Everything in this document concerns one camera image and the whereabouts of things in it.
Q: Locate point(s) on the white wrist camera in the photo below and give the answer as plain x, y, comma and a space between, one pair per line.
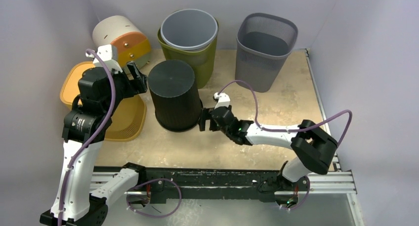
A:
222, 100
109, 55

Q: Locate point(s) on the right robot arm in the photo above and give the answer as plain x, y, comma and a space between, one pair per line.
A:
314, 147

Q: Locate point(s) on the light grey round bin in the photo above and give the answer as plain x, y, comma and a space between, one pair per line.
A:
189, 29

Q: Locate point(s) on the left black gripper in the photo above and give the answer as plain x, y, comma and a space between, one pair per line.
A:
136, 85

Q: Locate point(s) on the olive green waste bin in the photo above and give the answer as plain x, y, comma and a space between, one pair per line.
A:
202, 62

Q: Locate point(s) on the black round waste bin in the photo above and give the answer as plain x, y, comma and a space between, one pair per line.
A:
175, 95

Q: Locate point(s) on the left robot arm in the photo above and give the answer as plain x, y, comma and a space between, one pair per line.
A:
76, 204

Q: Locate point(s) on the multicolour round drawer cabinet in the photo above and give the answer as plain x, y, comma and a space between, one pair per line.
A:
131, 43

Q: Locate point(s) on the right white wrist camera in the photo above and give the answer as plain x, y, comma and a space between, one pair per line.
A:
222, 100

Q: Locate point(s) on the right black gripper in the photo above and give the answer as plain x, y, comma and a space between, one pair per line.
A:
207, 119

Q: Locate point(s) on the yellow ribbed waste bin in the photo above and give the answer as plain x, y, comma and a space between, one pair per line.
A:
129, 117

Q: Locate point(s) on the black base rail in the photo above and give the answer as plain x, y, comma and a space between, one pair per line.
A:
218, 184

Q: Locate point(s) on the dark grey mesh waste bin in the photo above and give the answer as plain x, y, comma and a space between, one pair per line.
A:
264, 42

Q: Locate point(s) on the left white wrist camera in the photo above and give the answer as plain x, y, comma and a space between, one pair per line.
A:
109, 55

